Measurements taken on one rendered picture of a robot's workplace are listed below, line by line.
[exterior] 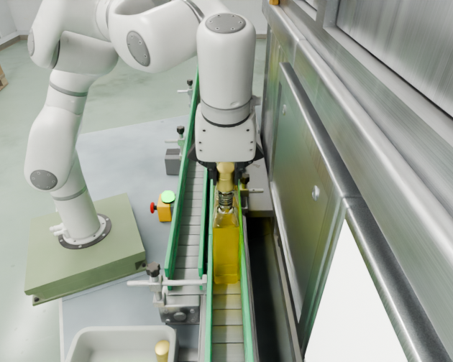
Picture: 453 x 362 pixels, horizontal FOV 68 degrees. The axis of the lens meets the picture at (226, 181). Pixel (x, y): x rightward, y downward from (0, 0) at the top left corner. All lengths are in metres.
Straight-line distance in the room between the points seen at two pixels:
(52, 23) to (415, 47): 0.56
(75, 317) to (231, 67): 0.78
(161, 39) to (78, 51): 0.34
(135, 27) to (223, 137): 0.20
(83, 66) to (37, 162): 0.24
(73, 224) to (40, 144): 0.30
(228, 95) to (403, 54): 0.21
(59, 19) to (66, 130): 0.25
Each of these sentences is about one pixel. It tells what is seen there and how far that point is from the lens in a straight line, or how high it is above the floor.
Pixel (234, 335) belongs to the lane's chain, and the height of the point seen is 0.88.
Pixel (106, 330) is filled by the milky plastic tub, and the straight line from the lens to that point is 0.85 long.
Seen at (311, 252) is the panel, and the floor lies 1.16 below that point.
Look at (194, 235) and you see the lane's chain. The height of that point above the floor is 0.88.
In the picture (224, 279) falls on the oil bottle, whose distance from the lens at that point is 0.81.
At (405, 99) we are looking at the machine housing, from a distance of 0.34.
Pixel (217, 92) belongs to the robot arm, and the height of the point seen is 1.38.
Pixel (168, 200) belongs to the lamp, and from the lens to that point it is 1.12.
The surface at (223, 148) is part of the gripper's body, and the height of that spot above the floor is 1.27.
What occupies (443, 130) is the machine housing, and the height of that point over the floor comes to 1.43.
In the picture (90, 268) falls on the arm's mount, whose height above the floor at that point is 0.82.
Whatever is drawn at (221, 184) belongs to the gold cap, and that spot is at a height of 1.17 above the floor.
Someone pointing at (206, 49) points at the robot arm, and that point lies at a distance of 0.43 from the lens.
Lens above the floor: 1.55
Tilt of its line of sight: 37 degrees down
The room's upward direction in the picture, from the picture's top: straight up
